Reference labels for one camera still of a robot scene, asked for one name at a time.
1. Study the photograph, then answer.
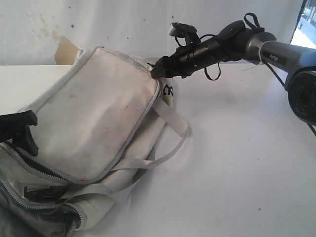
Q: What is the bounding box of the white fabric duffel bag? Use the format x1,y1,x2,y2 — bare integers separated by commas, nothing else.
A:
0,47,188,237

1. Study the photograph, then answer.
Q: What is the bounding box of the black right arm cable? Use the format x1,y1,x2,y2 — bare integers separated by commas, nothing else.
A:
172,12,316,136

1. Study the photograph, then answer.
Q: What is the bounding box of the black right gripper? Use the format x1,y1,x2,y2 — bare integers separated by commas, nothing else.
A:
151,37,227,79

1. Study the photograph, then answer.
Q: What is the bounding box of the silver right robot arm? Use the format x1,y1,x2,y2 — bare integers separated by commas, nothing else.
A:
151,20,316,125

